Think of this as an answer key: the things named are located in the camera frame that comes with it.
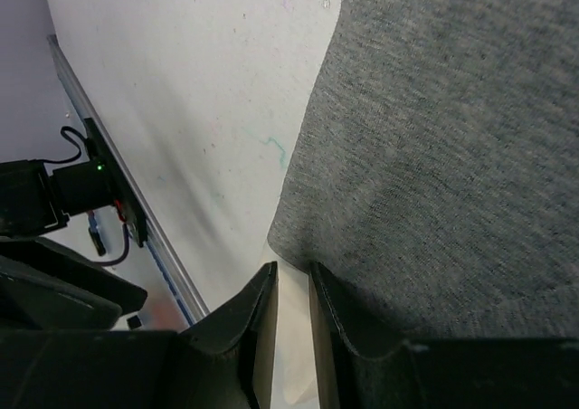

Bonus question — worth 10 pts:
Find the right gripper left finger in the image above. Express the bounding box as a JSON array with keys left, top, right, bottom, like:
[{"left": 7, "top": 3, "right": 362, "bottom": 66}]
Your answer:
[{"left": 1, "top": 262, "right": 278, "bottom": 408}]

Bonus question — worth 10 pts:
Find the aluminium mounting rail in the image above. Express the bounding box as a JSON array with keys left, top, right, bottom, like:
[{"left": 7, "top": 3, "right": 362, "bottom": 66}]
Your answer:
[{"left": 47, "top": 34, "right": 209, "bottom": 330}]

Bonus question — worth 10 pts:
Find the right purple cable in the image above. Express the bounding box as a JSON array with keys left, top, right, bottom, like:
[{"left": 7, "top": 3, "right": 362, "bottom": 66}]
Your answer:
[{"left": 94, "top": 221, "right": 133, "bottom": 266}]

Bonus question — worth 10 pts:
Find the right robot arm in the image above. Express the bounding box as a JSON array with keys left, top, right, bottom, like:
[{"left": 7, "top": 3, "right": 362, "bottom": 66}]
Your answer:
[{"left": 1, "top": 161, "right": 578, "bottom": 408}]

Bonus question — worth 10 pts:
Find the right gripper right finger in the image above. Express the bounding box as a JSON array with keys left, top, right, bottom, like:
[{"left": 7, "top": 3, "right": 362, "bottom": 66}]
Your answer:
[{"left": 309, "top": 263, "right": 578, "bottom": 408}]

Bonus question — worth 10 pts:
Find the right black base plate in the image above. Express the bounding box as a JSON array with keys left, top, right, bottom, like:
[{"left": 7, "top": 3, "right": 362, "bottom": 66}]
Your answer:
[{"left": 82, "top": 118, "right": 147, "bottom": 247}]

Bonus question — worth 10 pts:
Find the grey and cream underwear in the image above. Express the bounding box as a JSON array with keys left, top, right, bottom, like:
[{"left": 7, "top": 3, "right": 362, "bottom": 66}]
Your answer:
[{"left": 266, "top": 0, "right": 579, "bottom": 405}]

